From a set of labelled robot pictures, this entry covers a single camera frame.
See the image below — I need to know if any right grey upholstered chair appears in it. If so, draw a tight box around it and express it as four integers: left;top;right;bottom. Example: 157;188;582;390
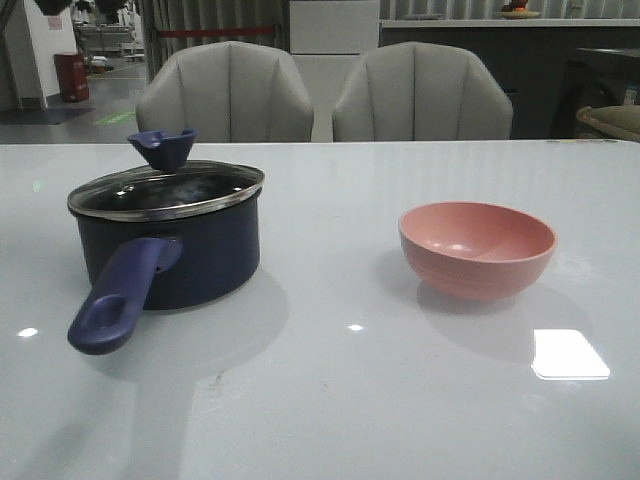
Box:
332;42;513;142

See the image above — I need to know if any left grey upholstered chair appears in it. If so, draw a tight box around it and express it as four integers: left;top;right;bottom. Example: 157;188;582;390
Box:
136;41;314;143

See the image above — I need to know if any dark counter with white top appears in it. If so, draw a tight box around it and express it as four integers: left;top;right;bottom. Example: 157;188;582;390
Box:
380;19;639;139

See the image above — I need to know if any grey upholstered chair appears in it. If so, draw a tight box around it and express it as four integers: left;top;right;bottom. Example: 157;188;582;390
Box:
136;41;314;143
332;42;513;142

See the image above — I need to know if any pink bowl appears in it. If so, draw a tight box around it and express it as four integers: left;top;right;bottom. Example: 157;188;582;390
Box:
398;201;557;301

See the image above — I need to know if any beige cushion seat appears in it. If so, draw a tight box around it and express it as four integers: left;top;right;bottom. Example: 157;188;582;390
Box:
575;105;640;143

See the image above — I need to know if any glass lid with blue knob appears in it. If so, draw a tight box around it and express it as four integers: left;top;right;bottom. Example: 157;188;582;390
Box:
67;128;265;223

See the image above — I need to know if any fruit plate on counter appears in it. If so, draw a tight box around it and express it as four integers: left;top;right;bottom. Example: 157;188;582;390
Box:
499;0;540;20

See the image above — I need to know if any red barrier belt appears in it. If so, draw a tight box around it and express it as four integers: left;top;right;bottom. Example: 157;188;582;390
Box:
156;25;277;38

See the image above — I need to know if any dark blue saucepan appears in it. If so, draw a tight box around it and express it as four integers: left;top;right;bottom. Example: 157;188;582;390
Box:
67;188;262;355

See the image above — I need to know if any red bin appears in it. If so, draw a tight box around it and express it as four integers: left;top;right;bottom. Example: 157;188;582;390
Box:
54;53;90;102

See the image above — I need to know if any white drawer cabinet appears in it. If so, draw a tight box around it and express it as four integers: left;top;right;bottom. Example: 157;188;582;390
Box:
289;1;380;142

